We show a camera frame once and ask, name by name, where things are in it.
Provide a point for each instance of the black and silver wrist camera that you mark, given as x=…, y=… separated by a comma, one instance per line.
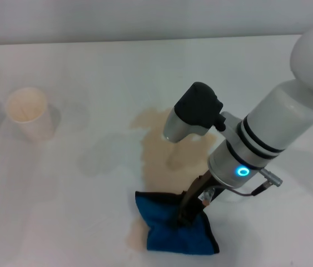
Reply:
x=195, y=108

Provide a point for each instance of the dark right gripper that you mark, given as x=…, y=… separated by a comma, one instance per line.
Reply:
x=207, y=183

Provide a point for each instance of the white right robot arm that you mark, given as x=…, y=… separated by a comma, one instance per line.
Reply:
x=278, y=119

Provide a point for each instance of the white paper cup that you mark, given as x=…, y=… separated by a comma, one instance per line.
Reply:
x=35, y=125

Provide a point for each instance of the blue rag with black trim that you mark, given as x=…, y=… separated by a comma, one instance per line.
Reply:
x=167, y=233

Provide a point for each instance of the large brown water stain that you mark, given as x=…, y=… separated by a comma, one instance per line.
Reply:
x=159, y=164

